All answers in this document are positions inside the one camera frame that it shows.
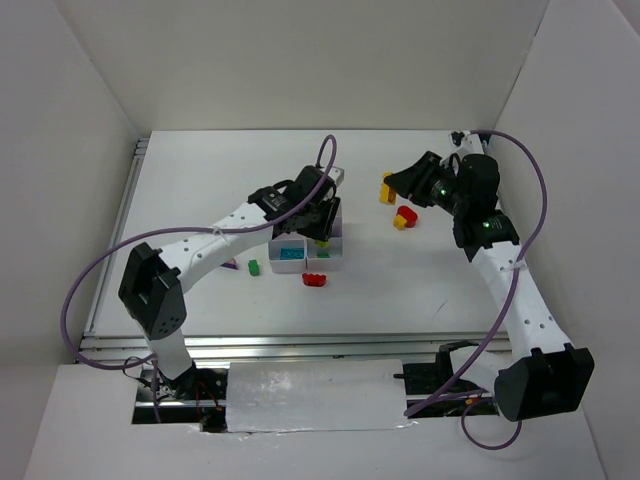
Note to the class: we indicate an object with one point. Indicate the small green lego brick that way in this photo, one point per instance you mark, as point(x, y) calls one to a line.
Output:
point(254, 268)

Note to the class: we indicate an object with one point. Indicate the yellow small lego brick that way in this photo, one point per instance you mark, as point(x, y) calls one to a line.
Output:
point(399, 222)

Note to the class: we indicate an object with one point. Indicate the left white divided container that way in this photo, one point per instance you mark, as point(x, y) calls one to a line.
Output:
point(286, 266)

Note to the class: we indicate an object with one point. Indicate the purple arched lego with print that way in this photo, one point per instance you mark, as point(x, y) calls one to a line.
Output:
point(230, 264)

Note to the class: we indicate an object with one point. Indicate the red arched lego brick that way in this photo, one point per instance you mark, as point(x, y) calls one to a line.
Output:
point(314, 280)

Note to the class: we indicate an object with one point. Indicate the white taped front panel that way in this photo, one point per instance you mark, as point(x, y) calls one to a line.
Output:
point(285, 397)

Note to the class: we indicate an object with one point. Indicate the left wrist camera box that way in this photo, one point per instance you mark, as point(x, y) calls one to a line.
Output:
point(336, 174)

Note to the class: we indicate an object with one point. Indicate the white divided container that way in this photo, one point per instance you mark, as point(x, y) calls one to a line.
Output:
point(286, 266)
point(335, 249)

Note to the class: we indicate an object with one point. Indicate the right white divided container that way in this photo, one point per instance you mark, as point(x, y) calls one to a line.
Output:
point(335, 249)

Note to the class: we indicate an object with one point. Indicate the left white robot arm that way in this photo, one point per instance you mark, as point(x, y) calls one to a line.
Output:
point(155, 281)

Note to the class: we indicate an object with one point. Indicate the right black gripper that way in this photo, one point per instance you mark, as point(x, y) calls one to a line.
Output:
point(420, 179)

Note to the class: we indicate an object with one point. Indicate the yellow and lime lego stack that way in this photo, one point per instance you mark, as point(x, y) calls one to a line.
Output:
point(387, 195)

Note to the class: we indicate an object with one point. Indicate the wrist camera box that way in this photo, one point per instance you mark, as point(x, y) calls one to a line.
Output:
point(336, 174)
point(462, 144)

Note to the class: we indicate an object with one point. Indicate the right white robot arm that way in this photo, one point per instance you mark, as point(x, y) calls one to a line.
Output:
point(546, 375)

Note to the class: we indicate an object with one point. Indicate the red round lego brick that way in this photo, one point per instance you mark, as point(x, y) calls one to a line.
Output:
point(409, 215)

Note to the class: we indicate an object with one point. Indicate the aluminium table rail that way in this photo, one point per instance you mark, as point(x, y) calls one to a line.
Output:
point(295, 347)

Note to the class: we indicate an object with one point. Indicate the teal lego brick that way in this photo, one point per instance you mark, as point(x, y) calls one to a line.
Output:
point(292, 254)

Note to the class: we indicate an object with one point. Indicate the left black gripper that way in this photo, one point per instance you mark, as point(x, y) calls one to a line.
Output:
point(324, 220)

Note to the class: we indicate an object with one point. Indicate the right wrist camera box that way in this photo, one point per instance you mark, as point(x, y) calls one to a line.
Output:
point(462, 144)

